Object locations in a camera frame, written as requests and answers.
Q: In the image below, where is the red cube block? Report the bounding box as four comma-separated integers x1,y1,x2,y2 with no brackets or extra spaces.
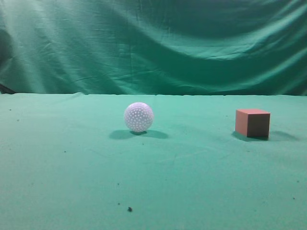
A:
235,109,271,138

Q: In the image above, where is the white dimpled ball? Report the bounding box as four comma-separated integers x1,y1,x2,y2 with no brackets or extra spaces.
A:
124,102,154,133

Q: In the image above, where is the green backdrop cloth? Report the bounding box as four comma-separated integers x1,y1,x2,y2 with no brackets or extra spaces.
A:
0,0,307,95

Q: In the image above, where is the green table cloth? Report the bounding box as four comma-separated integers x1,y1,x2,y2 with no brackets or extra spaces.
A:
0,93,307,230

